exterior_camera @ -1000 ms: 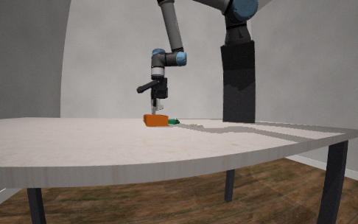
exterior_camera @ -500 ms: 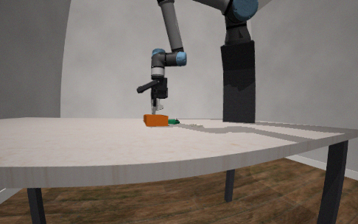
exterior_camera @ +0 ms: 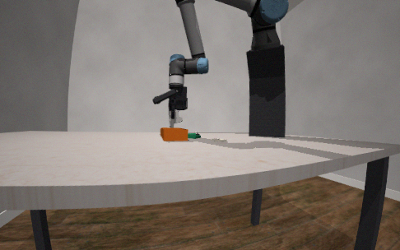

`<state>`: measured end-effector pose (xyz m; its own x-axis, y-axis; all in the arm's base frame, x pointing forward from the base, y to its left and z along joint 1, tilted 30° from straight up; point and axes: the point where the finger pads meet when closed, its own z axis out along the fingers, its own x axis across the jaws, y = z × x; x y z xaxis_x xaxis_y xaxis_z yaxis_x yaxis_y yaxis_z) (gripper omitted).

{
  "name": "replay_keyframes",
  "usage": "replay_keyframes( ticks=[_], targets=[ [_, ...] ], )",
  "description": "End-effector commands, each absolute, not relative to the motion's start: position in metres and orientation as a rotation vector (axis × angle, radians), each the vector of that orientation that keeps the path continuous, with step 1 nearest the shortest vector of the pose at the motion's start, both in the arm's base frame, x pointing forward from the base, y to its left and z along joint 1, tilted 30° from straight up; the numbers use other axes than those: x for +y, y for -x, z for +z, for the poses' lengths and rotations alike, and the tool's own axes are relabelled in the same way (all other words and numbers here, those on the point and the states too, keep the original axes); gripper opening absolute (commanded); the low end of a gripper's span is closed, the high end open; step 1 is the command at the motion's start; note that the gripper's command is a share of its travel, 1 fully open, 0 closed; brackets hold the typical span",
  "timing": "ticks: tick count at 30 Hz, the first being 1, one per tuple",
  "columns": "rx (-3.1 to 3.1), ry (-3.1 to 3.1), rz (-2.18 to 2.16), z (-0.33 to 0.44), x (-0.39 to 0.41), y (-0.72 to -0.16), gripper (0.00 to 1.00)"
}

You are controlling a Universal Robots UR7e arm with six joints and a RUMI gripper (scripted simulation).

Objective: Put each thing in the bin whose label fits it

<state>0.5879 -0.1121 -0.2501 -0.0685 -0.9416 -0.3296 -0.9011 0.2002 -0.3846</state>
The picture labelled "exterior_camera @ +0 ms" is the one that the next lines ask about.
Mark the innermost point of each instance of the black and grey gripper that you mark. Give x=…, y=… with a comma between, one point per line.
x=179, y=104

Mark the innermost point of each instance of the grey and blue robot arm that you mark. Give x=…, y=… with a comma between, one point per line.
x=264, y=36

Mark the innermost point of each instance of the orange bin rack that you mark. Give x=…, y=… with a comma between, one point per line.
x=174, y=134

